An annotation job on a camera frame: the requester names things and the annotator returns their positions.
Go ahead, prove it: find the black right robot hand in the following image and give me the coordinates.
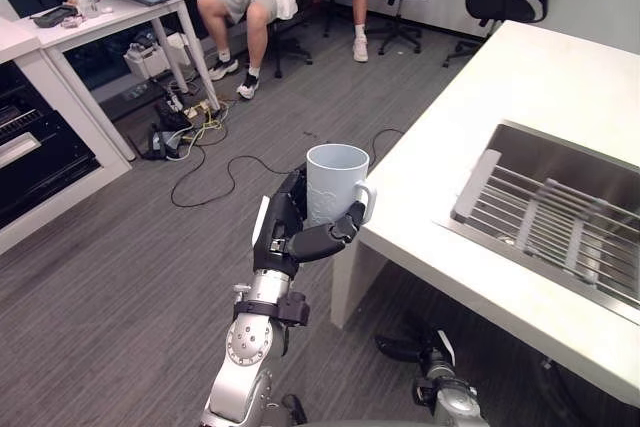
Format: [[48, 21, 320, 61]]
[[374, 328, 455, 365]]

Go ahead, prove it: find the white plastic box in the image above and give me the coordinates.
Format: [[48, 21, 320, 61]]
[[123, 31, 195, 82]]

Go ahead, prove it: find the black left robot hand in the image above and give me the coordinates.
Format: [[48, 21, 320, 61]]
[[251, 165, 367, 279]]

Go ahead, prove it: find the stainless steel sink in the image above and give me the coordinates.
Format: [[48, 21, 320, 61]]
[[433, 119, 640, 324]]

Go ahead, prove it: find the white desk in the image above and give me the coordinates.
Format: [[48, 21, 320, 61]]
[[28, 0, 222, 162]]

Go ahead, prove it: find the yellow cable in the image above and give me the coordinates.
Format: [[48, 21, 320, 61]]
[[180, 100, 229, 147]]

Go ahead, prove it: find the long black floor cable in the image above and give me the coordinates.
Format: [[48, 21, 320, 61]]
[[170, 126, 407, 209]]

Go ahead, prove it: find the black dishwasher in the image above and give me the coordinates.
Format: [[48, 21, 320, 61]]
[[0, 60, 107, 231]]

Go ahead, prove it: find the black flat case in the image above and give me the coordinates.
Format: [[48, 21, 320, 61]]
[[30, 3, 82, 30]]

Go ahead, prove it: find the white sink counter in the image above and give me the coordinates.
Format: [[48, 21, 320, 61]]
[[329, 19, 640, 409]]

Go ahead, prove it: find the white power strip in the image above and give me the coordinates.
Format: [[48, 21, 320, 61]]
[[163, 80, 187, 114]]

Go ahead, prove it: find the metal wire dish rack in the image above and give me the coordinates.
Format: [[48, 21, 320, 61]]
[[451, 148, 640, 298]]

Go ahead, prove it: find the empty black office chair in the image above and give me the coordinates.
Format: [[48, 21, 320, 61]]
[[442, 0, 579, 69]]

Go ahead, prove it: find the light blue ceramic mug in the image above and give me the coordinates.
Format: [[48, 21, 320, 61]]
[[305, 143, 379, 230]]

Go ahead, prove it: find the white dishwasher cabinet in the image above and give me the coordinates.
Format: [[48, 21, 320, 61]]
[[0, 16, 134, 256]]

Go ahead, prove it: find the black power adapter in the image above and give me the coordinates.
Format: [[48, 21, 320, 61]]
[[148, 122, 187, 162]]

